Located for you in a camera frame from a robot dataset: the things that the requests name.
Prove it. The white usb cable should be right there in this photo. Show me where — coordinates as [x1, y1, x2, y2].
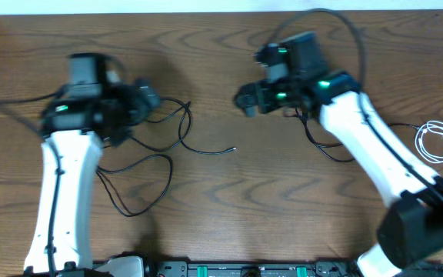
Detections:
[414, 120, 443, 165]

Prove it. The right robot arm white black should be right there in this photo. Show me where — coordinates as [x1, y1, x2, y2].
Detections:
[234, 32, 443, 276]

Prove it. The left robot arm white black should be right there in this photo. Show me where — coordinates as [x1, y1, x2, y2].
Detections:
[23, 52, 160, 276]

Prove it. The black usb cable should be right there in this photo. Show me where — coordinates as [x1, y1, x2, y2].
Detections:
[96, 96, 238, 218]
[294, 109, 422, 163]

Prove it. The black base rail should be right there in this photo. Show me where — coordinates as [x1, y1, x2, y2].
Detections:
[90, 252, 443, 277]

